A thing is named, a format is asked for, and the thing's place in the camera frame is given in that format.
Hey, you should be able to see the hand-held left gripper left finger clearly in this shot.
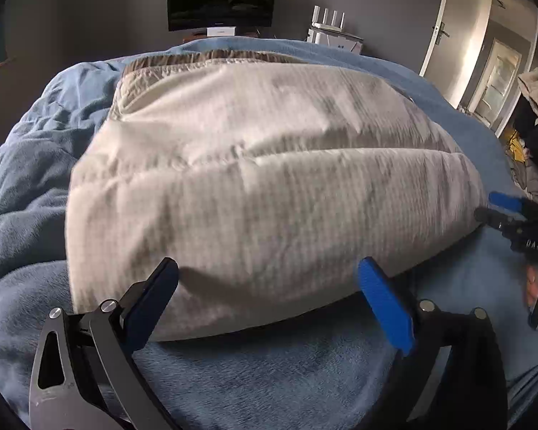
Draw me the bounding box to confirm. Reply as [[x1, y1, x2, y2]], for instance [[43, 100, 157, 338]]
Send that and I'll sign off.
[[28, 257, 180, 430]]

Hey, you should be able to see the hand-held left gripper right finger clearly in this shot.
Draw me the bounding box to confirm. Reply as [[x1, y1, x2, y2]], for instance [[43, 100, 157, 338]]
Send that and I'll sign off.
[[358, 257, 508, 430]]

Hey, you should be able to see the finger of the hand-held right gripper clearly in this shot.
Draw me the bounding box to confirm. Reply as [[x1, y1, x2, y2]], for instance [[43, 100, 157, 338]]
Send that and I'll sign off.
[[489, 192, 524, 214], [474, 207, 514, 234]]

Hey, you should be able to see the cream hooded puffer jacket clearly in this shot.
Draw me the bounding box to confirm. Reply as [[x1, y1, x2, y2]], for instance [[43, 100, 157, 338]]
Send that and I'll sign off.
[[65, 49, 491, 342]]

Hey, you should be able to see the pile of clothes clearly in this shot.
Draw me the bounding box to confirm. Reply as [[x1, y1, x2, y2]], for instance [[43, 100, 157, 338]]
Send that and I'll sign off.
[[504, 67, 538, 207]]

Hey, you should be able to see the glass panel hallway door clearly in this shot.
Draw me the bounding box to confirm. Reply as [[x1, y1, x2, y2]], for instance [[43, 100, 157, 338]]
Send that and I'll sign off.
[[473, 38, 523, 128]]

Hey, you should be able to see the blue fleece blanket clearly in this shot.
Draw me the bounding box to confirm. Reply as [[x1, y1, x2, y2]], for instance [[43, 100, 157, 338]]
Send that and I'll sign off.
[[0, 37, 538, 430]]

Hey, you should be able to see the white room door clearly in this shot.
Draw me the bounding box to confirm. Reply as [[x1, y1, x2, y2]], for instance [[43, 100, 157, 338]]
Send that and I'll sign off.
[[419, 0, 494, 109]]

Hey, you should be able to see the white shelf box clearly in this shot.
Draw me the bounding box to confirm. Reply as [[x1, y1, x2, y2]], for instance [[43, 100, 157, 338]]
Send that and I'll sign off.
[[307, 28, 365, 53]]

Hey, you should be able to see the white router with antennas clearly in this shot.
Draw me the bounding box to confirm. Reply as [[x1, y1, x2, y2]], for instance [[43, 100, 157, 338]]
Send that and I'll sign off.
[[311, 5, 347, 33]]

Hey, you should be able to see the black flat screen monitor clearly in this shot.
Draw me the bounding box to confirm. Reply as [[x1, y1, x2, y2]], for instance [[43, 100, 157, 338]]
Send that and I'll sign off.
[[167, 0, 279, 32]]

